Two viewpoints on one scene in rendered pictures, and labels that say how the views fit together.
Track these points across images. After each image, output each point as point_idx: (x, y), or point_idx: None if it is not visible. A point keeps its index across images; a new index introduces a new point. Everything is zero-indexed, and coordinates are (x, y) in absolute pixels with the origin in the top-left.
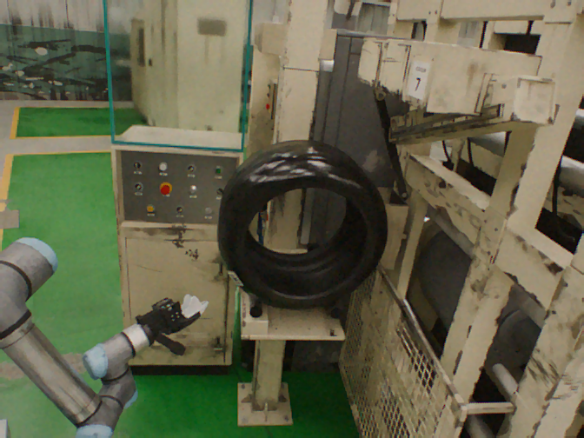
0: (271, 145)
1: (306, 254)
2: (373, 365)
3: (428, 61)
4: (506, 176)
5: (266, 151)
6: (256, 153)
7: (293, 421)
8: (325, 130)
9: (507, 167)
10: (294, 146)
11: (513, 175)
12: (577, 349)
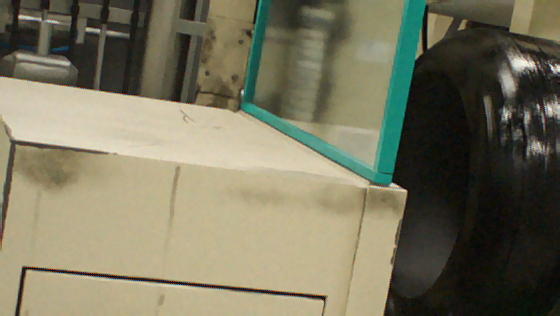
0: (521, 50)
1: (392, 280)
2: None
3: None
4: (546, 26)
5: (550, 61)
6: (536, 71)
7: None
8: (208, 11)
9: (546, 14)
10: (544, 41)
11: (557, 22)
12: None
